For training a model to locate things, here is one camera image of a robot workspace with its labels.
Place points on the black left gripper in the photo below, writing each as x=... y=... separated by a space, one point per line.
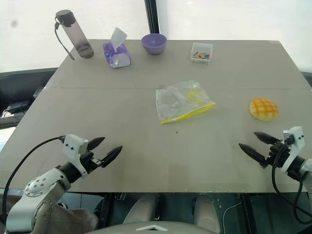
x=89 y=162

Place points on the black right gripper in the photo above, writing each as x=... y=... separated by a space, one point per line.
x=276 y=153

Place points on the yellow bun toy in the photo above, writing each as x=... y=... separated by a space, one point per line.
x=263 y=109

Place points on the clear yellow zip bag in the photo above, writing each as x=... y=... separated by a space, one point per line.
x=179 y=102

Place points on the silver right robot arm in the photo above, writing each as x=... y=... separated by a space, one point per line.
x=306 y=168

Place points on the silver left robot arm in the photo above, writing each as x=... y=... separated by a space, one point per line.
x=36 y=187

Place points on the grey rounded robot leg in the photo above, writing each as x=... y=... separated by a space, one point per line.
x=207 y=209
x=141 y=207

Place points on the grey robot torso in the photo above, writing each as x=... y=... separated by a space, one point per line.
x=151 y=228

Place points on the purple tissue pack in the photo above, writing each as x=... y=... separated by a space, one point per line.
x=117 y=54

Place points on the dark side desk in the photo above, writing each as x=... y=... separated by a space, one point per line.
x=22 y=87

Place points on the clear box with coloured clips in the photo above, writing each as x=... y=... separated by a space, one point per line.
x=201 y=53

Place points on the smoky grey water bottle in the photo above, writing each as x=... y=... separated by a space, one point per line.
x=78 y=36

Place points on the purple bowl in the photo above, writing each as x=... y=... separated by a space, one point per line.
x=154 y=44

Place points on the black window pillar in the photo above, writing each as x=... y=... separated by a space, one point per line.
x=152 y=15

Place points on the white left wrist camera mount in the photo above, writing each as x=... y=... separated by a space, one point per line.
x=72 y=146

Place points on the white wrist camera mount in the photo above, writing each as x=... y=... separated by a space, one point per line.
x=72 y=146
x=296 y=143

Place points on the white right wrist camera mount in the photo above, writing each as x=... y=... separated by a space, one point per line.
x=296 y=143

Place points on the black table frame leg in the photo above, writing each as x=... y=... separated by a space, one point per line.
x=249 y=214

